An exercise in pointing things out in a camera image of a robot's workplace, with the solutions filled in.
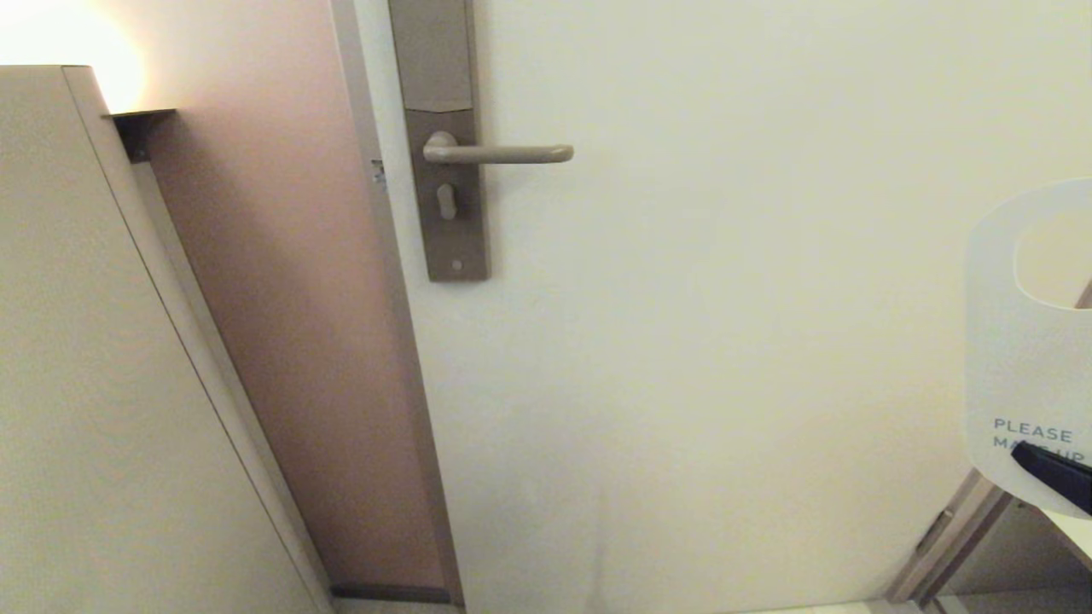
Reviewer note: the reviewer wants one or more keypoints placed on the wall lamp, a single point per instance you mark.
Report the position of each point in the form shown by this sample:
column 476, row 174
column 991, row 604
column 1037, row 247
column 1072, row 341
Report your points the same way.
column 68, row 43

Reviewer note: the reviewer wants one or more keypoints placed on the beige cabinet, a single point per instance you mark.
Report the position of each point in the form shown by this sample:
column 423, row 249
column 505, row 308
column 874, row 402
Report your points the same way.
column 94, row 384

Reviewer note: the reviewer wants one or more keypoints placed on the metal door lock plate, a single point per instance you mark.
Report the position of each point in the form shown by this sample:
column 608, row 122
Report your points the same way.
column 448, row 230

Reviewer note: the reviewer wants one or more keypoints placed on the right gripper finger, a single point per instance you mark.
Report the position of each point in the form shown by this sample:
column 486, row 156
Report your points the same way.
column 1062, row 472

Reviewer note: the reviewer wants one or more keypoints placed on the white door hanger sign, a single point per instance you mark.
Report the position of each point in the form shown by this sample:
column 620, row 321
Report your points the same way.
column 1007, row 358

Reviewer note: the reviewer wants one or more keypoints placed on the grey door frame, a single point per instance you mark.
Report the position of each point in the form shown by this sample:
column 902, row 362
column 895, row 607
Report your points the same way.
column 401, row 341

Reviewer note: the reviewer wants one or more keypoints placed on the white door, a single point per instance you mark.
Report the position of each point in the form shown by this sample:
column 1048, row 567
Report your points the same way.
column 725, row 358

